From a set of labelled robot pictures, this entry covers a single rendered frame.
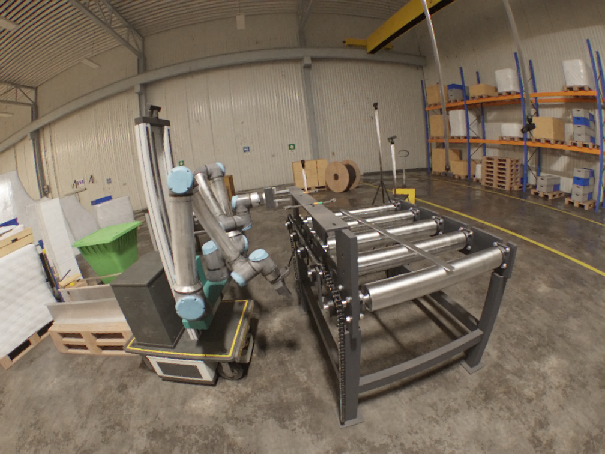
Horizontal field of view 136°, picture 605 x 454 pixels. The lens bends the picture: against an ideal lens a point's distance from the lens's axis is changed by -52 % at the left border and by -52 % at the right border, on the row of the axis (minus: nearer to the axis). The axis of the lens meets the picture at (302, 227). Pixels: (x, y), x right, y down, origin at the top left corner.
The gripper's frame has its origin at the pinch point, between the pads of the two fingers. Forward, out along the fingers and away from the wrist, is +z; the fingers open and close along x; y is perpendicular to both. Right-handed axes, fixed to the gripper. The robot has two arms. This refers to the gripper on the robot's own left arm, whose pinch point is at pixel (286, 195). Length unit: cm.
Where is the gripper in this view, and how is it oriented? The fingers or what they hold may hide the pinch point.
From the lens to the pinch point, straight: 158.0
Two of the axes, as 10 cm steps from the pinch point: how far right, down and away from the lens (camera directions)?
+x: 1.1, 9.5, 3.0
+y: -1.8, -2.7, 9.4
